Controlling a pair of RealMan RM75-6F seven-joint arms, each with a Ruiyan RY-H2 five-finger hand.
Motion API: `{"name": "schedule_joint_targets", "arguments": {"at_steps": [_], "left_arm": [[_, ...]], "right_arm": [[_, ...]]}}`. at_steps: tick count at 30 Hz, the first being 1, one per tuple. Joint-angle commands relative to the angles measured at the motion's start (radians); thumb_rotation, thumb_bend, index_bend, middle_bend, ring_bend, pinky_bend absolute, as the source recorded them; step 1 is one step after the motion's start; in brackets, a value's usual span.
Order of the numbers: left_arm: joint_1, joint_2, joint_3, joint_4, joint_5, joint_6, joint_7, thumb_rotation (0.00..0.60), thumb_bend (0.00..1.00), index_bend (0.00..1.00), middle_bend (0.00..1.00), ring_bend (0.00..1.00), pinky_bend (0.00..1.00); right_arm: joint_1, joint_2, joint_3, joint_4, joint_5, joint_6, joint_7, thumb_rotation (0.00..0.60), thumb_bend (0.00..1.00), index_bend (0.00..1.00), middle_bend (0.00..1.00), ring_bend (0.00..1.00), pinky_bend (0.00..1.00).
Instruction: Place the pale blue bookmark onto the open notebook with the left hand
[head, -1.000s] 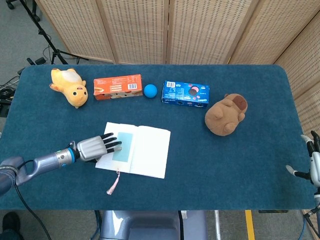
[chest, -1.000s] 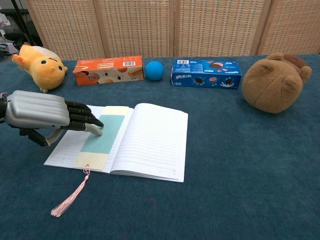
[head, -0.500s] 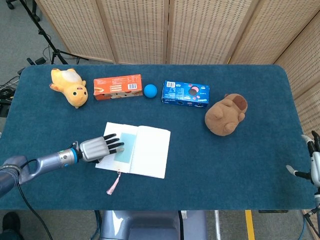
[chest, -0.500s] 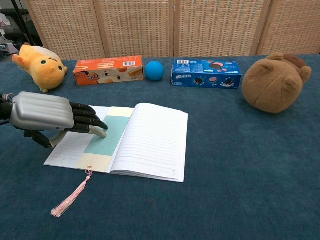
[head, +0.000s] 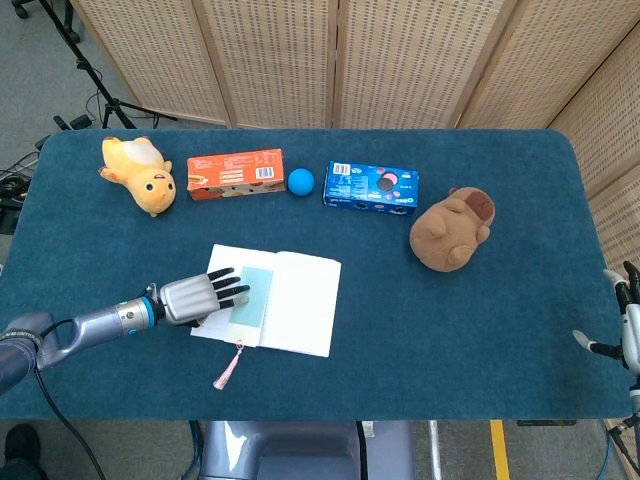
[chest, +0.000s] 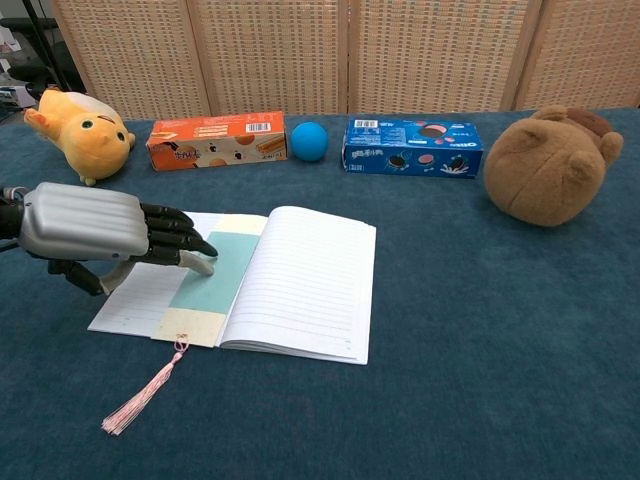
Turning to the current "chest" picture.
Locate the teal table cloth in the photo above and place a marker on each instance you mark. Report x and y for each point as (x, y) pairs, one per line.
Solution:
(450, 350)

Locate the wicker folding screen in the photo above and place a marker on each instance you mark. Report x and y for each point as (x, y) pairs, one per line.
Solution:
(425, 55)

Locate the open white lined notebook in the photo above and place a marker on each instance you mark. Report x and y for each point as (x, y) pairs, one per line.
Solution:
(305, 285)

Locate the brown plush capybara toy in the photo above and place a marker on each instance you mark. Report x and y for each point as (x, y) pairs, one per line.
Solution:
(545, 170)

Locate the yellow plush animal toy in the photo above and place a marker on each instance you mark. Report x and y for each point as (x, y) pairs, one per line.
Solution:
(92, 137)

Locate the teal cream bookmark pink tassel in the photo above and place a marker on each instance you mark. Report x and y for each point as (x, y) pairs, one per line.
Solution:
(215, 295)

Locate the orange snack box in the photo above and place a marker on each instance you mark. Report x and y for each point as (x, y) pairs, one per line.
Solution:
(210, 150)

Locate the black tripod stand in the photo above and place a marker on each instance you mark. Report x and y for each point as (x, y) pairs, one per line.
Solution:
(44, 42)

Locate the black office chair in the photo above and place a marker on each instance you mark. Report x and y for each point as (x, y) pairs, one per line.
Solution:
(65, 62)

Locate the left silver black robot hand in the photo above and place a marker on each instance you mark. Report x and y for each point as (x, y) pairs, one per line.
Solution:
(85, 222)

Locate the blue Oreo cookie box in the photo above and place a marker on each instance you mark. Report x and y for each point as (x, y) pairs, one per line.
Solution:
(400, 145)

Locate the blue ball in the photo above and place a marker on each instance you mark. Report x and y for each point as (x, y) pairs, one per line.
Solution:
(309, 141)

